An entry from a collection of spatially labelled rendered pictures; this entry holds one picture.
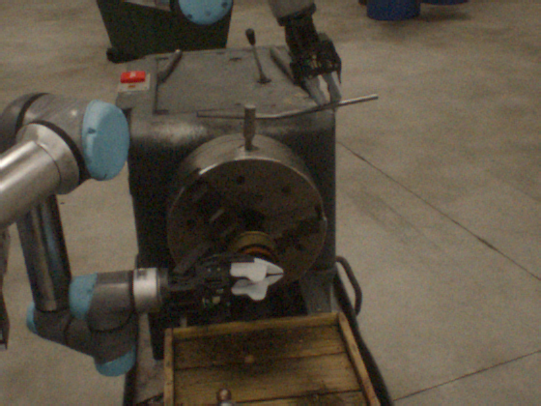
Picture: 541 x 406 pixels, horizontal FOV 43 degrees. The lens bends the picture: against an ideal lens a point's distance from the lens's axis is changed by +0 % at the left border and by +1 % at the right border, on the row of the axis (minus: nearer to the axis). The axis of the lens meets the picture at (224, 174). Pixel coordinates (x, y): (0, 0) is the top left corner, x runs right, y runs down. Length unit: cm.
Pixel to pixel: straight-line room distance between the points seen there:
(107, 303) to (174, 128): 43
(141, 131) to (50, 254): 36
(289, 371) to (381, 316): 163
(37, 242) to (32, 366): 167
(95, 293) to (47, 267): 11
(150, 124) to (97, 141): 46
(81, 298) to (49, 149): 30
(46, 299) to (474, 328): 200
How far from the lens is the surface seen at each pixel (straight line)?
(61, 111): 101
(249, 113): 126
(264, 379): 128
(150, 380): 183
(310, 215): 130
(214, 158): 129
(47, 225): 118
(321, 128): 144
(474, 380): 268
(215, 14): 103
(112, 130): 101
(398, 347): 276
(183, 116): 144
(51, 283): 124
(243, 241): 122
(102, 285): 116
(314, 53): 120
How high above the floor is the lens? 175
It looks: 25 degrees down
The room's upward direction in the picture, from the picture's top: 4 degrees counter-clockwise
